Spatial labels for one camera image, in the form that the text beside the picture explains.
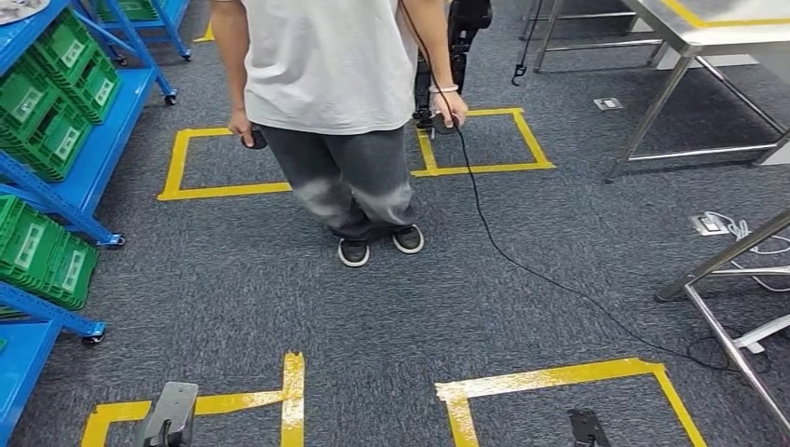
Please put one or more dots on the black shoe white sole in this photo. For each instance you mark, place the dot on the black shoe white sole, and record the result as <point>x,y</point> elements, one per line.
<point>353,254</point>
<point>408,240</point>

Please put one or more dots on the floor socket box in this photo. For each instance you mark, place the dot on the floor socket box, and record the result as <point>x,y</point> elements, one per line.
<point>708,225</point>
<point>608,104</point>

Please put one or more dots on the white power strip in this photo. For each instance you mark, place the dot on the white power strip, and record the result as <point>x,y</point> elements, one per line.
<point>756,339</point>

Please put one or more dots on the black equipment stand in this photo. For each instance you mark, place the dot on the black equipment stand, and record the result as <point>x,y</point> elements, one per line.
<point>469,18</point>

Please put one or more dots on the person's right forearm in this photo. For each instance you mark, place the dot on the person's right forearm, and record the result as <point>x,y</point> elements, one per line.
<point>228,55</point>

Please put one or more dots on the green plastic crate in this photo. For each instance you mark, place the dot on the green plastic crate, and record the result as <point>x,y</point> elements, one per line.
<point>105,92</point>
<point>29,245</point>
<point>73,269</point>
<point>68,143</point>
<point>133,9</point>
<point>28,105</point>
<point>72,54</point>

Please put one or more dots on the blue steel shelf rack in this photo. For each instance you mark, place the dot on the blue steel shelf rack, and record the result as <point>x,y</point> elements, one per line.
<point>24,382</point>
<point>171,28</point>
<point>117,142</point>

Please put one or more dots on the black handheld controller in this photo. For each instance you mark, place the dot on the black handheld controller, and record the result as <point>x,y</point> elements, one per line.
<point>258,140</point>
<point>445,128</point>

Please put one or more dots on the person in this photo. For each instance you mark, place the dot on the person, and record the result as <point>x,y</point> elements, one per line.
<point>327,62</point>

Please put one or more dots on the person's left forearm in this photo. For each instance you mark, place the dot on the person's left forearm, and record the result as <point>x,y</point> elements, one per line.
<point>432,43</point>

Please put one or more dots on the yellow floor tape square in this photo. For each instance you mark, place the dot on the yellow floor tape square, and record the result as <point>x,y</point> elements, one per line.
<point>555,374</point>
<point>293,401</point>

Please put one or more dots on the silver grey car part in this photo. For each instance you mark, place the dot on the silver grey car part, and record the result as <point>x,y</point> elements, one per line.
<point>18,9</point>

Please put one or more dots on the grey robot left foot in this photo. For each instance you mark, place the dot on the grey robot left foot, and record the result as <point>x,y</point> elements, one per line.
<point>170,410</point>

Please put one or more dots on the person's right hand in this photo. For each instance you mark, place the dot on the person's right hand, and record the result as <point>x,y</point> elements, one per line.
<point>241,123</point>

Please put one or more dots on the person's left hand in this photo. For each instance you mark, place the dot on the person's left hand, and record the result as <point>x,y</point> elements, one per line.
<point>450,108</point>

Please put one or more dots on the black robot right foot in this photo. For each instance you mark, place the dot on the black robot right foot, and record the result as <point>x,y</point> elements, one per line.
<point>586,429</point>

